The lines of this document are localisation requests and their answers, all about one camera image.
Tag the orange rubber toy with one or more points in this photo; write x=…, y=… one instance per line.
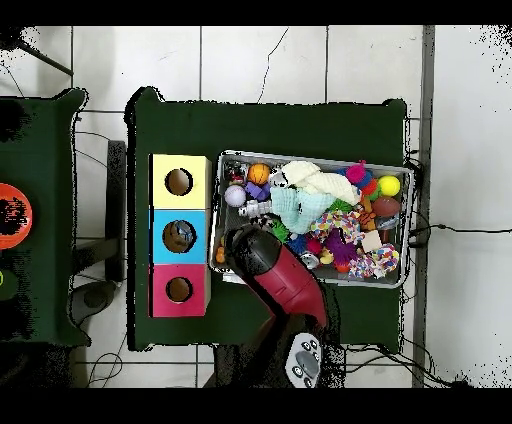
x=220, y=255

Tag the clear plastic packet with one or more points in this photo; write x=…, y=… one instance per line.
x=184, y=234

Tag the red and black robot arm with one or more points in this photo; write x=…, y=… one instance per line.
x=284, y=276

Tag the wooden box with three holes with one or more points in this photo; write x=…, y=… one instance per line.
x=160, y=206

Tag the clear mesh bin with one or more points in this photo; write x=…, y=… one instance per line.
x=384, y=280

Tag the white ball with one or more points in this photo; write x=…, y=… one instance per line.
x=235, y=195

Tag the green spiky ball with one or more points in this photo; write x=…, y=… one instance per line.
x=280, y=231

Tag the small orange basketball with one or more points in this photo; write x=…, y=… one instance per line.
x=258, y=174

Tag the mint green cloth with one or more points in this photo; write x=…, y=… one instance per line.
x=300, y=210

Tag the cream yellow cloth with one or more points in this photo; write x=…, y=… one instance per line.
x=324, y=182

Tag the polka dot cloth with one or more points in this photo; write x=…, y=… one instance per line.
x=342, y=226

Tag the pink spiky ball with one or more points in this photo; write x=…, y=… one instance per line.
x=357, y=172

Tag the brown toy football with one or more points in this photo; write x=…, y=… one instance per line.
x=386, y=206

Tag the green side table cloth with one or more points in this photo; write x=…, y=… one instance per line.
x=48, y=144

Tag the orange disc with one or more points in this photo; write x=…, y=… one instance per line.
x=12, y=214

